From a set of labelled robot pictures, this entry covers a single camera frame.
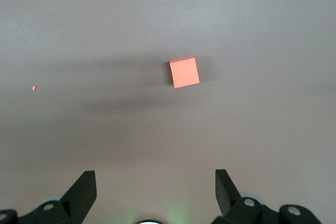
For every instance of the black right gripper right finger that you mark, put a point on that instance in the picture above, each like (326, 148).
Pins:
(228, 197)

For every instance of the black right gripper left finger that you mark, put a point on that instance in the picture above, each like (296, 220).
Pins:
(78, 200)

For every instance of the orange foam cube block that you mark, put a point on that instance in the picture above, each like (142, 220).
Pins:
(183, 73)

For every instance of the brown table cover cloth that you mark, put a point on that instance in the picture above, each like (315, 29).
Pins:
(168, 11)

